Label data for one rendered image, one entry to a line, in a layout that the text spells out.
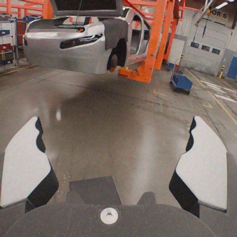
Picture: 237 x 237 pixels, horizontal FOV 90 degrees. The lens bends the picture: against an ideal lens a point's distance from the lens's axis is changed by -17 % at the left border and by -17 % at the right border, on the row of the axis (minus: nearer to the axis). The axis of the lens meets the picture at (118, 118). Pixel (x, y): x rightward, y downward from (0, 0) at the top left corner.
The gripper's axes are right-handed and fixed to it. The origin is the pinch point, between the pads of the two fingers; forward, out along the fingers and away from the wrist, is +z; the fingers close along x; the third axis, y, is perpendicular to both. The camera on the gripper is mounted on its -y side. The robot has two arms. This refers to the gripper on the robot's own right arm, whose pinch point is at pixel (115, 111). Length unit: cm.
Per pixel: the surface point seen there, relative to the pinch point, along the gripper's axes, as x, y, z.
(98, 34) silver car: -28, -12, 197
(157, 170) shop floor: 45, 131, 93
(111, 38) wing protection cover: -11, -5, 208
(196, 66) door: 624, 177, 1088
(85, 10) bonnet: -65, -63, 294
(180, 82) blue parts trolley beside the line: 191, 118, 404
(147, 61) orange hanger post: 55, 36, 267
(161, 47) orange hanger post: 131, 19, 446
